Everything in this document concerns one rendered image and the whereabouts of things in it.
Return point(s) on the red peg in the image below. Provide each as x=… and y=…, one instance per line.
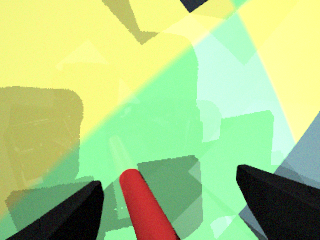
x=148, y=219

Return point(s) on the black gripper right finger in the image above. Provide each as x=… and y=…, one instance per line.
x=285, y=209

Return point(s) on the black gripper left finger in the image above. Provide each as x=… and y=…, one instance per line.
x=76, y=218

